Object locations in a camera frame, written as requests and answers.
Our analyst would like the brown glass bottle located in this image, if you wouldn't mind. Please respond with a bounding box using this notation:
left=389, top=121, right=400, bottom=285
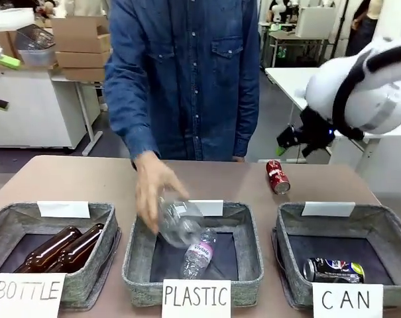
left=46, top=223, right=105, bottom=274
left=13, top=225, right=83, bottom=274

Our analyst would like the crushed red soda can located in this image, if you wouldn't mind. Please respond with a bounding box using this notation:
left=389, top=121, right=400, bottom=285
left=265, top=159, right=292, bottom=195

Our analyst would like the white PLASTIC label sign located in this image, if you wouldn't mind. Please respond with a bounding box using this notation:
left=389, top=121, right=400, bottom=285
left=161, top=279, right=232, bottom=318

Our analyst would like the flat cardboard box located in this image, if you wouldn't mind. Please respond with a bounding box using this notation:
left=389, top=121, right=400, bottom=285
left=55, top=51, right=111, bottom=69
left=62, top=67, right=105, bottom=81

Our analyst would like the black soda can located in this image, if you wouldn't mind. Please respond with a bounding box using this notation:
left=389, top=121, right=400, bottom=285
left=302, top=257, right=366, bottom=284

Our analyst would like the clear plastic storage bin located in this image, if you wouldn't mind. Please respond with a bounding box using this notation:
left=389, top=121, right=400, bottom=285
left=14, top=25, right=58, bottom=66

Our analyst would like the grey felt can basket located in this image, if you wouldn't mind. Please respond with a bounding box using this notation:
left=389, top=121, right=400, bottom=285
left=271, top=201, right=401, bottom=311

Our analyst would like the person's right hand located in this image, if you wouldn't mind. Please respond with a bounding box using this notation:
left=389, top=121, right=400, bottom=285
left=133, top=150, right=191, bottom=233

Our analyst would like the green box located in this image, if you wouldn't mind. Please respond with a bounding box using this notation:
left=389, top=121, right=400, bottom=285
left=0, top=54, right=21, bottom=70

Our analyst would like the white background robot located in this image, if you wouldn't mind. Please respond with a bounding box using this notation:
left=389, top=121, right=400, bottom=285
left=268, top=0, right=296, bottom=23

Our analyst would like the clear crushed plastic bottle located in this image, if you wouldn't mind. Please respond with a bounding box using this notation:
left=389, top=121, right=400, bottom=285
left=156, top=195, right=205, bottom=249

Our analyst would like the white CAN label sign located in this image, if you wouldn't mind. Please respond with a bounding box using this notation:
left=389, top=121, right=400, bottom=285
left=312, top=283, right=384, bottom=318

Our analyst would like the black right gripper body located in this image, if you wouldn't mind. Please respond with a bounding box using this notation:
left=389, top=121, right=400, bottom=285
left=294, top=107, right=335, bottom=146

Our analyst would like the person's left denim forearm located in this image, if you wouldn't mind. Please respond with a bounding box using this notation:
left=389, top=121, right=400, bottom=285
left=232, top=109, right=261, bottom=158

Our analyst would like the white desk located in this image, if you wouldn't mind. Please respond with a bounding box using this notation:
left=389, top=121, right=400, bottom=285
left=0, top=62, right=103, bottom=156

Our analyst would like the large open cardboard box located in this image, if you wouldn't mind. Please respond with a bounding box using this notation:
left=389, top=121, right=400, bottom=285
left=50, top=15, right=111, bottom=54

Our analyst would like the black tripod pole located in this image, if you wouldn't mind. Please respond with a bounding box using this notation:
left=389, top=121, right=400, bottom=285
left=331, top=0, right=347, bottom=60

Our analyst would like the pink label plastic bottle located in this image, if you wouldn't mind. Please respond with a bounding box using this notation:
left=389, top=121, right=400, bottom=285
left=179, top=227, right=218, bottom=280

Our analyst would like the white box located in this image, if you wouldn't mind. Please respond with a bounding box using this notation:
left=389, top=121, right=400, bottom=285
left=296, top=6, right=335, bottom=38

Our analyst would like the folded white bottle basket card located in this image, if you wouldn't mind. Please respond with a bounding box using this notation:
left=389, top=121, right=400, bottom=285
left=36, top=200, right=91, bottom=219

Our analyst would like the person's denim shirt torso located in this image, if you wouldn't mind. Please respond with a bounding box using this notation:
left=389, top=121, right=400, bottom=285
left=103, top=0, right=261, bottom=162

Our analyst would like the white foam sheet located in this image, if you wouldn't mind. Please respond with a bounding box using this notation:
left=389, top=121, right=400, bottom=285
left=0, top=8, right=35, bottom=32

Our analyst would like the grey felt bottle basket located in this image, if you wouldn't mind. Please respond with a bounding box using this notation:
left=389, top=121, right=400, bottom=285
left=0, top=201, right=123, bottom=311

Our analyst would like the white BOTTLE label sign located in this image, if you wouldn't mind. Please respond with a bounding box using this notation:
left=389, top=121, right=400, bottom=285
left=0, top=272, right=66, bottom=318

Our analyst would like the folded white PLASTIC card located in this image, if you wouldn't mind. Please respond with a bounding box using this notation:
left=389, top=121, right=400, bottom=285
left=186, top=199, right=225, bottom=217

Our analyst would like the background person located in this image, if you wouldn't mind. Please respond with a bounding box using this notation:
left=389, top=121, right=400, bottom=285
left=345, top=0, right=385, bottom=57

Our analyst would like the folded white can basket card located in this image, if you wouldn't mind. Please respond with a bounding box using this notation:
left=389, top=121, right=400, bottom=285
left=301, top=201, right=356, bottom=217

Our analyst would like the small cardboard box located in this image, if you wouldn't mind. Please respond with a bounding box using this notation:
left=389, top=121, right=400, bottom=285
left=0, top=29, right=21, bottom=59

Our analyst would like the grey felt plastic basket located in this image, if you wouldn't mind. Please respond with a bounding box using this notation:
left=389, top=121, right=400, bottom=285
left=121, top=200, right=264, bottom=308

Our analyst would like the person's right denim forearm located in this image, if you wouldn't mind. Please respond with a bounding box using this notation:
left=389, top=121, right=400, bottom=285
left=119, top=112, right=162, bottom=170

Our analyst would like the wooden frame table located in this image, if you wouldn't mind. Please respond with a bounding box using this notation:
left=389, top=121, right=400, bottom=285
left=266, top=29, right=330, bottom=69

